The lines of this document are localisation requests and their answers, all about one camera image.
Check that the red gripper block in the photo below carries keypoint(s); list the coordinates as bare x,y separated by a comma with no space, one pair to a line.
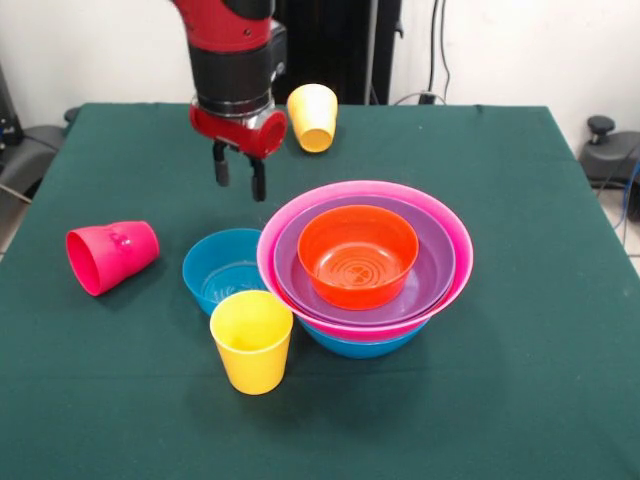
240,132

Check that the small blue plastic bowl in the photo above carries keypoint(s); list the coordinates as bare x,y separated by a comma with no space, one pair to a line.
220,270

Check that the small orange plastic bowl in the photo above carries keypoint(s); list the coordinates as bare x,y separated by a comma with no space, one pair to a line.
357,265

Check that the purple plastic bowl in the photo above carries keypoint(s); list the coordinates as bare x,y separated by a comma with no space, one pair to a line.
435,270
370,321

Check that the pink plastic bowl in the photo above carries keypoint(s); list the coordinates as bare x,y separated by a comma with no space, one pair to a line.
464,260

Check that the yellow plastic cup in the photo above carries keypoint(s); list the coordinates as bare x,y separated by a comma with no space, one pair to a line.
316,141
251,357
312,107

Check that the red plastic cup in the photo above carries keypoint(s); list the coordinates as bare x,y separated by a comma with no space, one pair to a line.
115,252

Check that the black round knob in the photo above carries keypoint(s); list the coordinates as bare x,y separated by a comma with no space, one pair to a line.
71,115

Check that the black padded equipment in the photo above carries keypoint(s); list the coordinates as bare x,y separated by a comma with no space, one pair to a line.
35,150

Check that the large blue plastic bowl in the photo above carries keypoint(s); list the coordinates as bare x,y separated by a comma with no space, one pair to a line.
360,349

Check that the dark device box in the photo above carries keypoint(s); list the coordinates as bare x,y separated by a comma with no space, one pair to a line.
7,125

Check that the dark green tablecloth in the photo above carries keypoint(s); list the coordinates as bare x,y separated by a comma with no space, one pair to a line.
350,435

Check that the black equipment base with knob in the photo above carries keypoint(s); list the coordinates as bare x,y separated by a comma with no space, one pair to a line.
612,155

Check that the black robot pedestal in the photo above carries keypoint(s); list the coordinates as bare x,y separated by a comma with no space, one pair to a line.
340,50

